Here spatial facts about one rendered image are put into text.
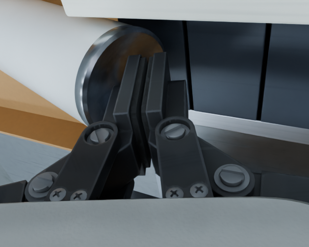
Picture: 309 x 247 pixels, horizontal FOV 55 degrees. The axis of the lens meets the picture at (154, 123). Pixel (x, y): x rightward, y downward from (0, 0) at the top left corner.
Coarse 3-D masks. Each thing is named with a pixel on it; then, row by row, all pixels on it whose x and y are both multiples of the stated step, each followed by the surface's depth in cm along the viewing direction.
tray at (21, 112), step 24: (48, 0) 23; (0, 72) 32; (0, 96) 35; (24, 96) 33; (0, 120) 35; (24, 120) 34; (48, 120) 34; (72, 120) 33; (48, 144) 31; (72, 144) 30
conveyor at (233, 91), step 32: (160, 32) 15; (192, 32) 14; (224, 32) 14; (256, 32) 13; (288, 32) 13; (192, 64) 16; (224, 64) 15; (256, 64) 14; (288, 64) 13; (192, 96) 18; (224, 96) 16; (256, 96) 15; (288, 96) 15
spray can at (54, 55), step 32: (0, 0) 17; (32, 0) 17; (0, 32) 16; (32, 32) 14; (64, 32) 13; (96, 32) 12; (128, 32) 12; (0, 64) 17; (32, 64) 14; (64, 64) 12; (96, 64) 12; (64, 96) 13; (96, 96) 13
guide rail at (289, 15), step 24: (72, 0) 12; (96, 0) 11; (120, 0) 11; (144, 0) 10; (168, 0) 10; (192, 0) 10; (216, 0) 9; (240, 0) 9; (264, 0) 9; (288, 0) 9
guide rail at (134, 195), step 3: (132, 192) 13; (135, 192) 13; (138, 192) 13; (132, 195) 13; (135, 195) 13; (138, 195) 13; (141, 195) 13; (144, 195) 13; (147, 195) 13; (150, 195) 13; (132, 198) 13; (135, 198) 13; (138, 198) 13
